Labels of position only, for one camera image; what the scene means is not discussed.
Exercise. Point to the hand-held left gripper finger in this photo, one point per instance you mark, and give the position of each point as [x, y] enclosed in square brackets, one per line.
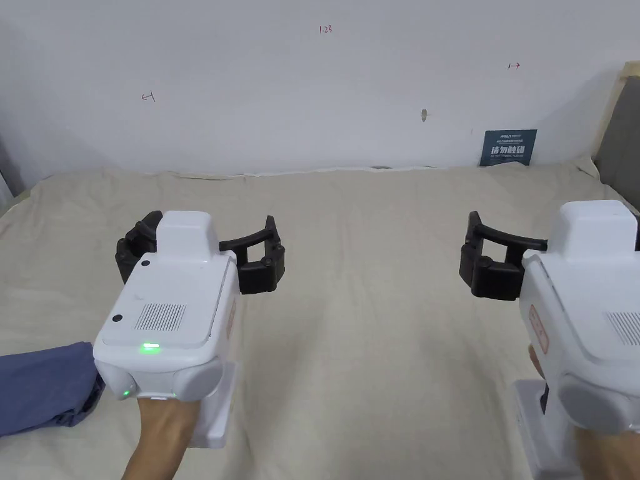
[260, 272]
[131, 245]

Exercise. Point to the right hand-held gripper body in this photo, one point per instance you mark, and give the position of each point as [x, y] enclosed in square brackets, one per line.
[580, 300]

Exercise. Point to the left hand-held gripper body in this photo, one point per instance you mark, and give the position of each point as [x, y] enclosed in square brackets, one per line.
[170, 295]

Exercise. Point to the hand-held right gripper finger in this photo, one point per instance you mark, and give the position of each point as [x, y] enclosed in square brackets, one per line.
[492, 275]

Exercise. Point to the person's left forearm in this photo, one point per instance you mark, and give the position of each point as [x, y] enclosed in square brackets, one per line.
[155, 465]

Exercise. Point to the person's left hand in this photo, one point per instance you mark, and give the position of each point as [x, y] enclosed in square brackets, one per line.
[167, 420]

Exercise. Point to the person's right hand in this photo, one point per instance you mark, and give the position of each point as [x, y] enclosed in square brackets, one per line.
[607, 455]

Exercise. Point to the bed with beige sheet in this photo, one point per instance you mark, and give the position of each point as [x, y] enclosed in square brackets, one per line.
[360, 280]

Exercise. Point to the dark blue sign card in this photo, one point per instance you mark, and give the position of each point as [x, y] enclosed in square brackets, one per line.
[507, 148]

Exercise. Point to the blue garment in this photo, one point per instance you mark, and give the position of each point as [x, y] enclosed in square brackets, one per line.
[45, 387]

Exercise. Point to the grey padded headboard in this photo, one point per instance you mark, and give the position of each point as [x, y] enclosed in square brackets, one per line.
[622, 140]

